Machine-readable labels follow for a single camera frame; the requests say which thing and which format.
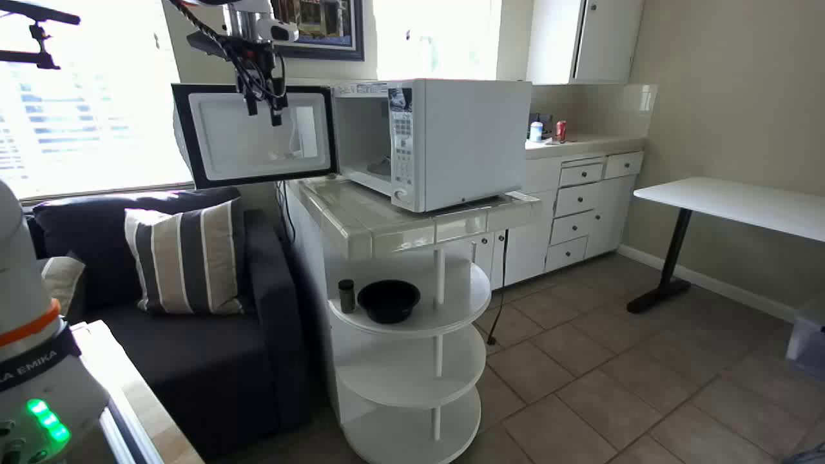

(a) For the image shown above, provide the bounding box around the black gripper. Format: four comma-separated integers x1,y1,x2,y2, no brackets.
225,31,292,129

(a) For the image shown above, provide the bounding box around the black framed microwave door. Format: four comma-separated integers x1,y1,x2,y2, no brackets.
170,80,341,190

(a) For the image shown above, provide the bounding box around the white microwave body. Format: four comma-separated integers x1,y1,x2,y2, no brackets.
328,76,536,217

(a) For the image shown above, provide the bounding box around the striped grey white pillow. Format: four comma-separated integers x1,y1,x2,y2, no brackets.
121,199,247,317

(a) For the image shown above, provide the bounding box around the small dark cup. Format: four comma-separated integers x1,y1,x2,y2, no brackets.
335,275,359,317

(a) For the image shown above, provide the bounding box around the black bowl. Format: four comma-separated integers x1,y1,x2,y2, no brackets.
355,279,423,326

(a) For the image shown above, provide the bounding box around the dark grey sofa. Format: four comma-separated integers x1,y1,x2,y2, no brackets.
25,185,318,462

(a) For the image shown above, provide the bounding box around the plain cream pillow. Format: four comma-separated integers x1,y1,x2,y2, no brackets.
39,252,88,317

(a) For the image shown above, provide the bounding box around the white round shelf counter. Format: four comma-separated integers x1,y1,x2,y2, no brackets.
280,174,543,464

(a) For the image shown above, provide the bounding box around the light wooden robot table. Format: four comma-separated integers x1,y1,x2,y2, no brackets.
69,317,206,464

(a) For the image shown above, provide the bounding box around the white kitchen drawer cabinet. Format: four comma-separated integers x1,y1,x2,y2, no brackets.
467,134,649,292

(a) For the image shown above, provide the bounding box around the white desk with black leg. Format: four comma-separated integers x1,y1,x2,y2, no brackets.
623,174,825,317

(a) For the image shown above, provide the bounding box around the dark framed wall picture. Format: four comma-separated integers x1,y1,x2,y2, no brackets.
271,0,367,65

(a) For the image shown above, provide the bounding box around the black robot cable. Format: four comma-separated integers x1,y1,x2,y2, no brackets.
168,0,239,60

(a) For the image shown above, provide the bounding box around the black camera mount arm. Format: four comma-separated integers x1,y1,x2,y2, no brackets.
0,0,84,72

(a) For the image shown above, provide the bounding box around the black power cable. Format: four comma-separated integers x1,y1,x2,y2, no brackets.
484,228,511,347

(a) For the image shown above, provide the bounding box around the white upper wall cabinet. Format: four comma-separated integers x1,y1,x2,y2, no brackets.
523,0,646,88

